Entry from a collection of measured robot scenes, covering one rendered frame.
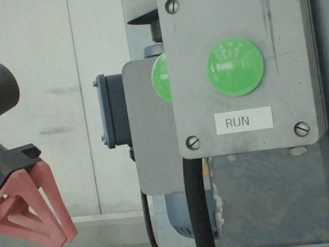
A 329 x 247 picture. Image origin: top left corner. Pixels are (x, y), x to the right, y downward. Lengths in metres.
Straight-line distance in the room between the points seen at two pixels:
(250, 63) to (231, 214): 0.11
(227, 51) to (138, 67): 0.50
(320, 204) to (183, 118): 0.10
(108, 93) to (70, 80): 5.32
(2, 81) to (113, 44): 5.26
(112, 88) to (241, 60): 0.53
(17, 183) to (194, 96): 0.32
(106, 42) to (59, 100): 0.65
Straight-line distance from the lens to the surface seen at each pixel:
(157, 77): 0.40
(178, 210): 0.90
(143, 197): 0.93
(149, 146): 0.86
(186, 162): 0.45
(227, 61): 0.36
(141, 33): 5.46
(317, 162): 0.42
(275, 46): 0.37
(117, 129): 0.88
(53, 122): 6.29
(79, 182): 6.27
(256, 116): 0.38
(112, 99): 0.88
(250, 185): 0.43
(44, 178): 0.71
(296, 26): 0.37
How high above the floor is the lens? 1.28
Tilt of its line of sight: 3 degrees down
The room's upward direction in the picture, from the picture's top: 9 degrees counter-clockwise
